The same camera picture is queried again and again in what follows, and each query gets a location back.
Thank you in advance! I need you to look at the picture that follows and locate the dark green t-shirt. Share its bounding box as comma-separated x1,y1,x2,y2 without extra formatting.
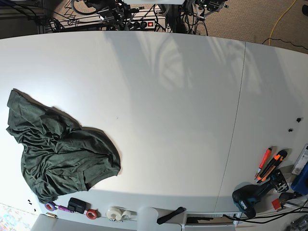
7,90,121,204

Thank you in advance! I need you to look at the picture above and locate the black power strip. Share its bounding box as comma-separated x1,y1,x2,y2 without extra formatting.
124,21,155,31

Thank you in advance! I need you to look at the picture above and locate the clear tape roll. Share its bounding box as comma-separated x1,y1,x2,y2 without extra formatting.
121,210,137,220

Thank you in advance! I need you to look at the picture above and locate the white tape roll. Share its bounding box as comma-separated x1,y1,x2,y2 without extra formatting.
106,206,122,221

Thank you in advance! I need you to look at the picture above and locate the white tray with black items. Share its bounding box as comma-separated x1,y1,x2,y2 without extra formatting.
183,212,241,227

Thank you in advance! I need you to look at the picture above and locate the red tape roll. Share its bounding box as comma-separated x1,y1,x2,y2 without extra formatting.
86,209,98,220

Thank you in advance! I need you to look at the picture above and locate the teal black power drill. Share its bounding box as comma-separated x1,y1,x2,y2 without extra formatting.
232,169,289,219

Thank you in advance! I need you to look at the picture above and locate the orange black utility knife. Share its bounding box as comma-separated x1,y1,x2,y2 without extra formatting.
256,150,288,184

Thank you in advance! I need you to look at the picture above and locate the purple tape roll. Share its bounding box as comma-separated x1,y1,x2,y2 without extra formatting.
45,202,56,211

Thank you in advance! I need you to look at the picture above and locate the brass cartridge piece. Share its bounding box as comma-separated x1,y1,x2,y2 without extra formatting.
46,213,57,218

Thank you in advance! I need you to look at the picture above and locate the red square tag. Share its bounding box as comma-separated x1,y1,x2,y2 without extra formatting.
271,199,282,210

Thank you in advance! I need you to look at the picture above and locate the white label box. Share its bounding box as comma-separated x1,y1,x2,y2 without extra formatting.
292,144,308,175

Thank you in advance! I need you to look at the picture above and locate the blue box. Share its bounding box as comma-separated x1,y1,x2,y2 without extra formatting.
291,164,308,195

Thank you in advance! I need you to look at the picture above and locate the black strap handle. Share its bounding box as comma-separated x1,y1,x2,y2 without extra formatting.
156,207,186,225

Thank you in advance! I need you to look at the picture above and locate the black action camera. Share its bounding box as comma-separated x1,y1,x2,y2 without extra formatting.
67,197,87,214

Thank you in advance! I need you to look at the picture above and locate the yellow cable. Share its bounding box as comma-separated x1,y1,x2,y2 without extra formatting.
268,0,297,45

